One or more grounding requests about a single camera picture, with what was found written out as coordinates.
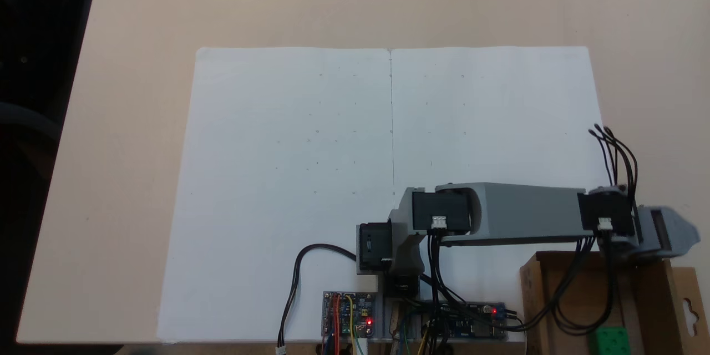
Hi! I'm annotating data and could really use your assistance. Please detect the green dice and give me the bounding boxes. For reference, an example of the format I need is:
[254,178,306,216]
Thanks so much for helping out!
[589,326,632,355]

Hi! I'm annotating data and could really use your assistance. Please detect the white paper sheet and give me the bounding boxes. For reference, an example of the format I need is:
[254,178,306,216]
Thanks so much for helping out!
[388,45,606,340]
[156,47,396,343]

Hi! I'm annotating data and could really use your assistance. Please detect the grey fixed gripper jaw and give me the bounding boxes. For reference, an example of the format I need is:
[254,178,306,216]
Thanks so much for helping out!
[670,209,701,256]

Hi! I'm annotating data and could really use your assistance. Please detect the blue circuit board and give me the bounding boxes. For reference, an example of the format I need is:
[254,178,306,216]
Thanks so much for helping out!
[420,301,509,341]

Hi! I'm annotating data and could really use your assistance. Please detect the black cable with white plug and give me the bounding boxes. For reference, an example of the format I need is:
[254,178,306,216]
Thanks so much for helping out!
[276,242,359,355]

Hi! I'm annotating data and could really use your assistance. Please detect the brown cardboard box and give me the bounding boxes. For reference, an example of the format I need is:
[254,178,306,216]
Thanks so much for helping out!
[519,250,706,355]

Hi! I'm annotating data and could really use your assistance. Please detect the circuit board with coloured wires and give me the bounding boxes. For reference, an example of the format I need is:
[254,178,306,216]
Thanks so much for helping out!
[322,290,378,341]

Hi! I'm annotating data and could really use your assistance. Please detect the coloured jumper wire bundle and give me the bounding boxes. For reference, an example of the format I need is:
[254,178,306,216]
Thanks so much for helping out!
[323,294,370,355]

